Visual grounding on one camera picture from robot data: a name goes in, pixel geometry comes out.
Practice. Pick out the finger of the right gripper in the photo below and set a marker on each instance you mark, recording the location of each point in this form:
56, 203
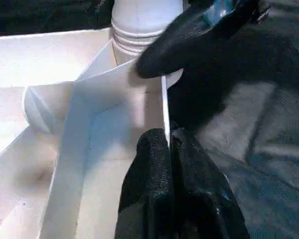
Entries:
184, 42

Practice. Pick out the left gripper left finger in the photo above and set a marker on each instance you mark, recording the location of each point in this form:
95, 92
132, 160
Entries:
149, 179

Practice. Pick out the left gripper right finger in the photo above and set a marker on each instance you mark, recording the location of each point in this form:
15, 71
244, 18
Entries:
204, 199

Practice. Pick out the white plastic table leg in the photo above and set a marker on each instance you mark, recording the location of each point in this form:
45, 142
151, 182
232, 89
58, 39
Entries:
144, 17

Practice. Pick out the white plastic table top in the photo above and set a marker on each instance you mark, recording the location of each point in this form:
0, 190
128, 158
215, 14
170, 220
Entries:
27, 54

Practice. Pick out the black mat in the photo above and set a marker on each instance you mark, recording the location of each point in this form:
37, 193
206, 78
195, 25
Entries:
251, 124

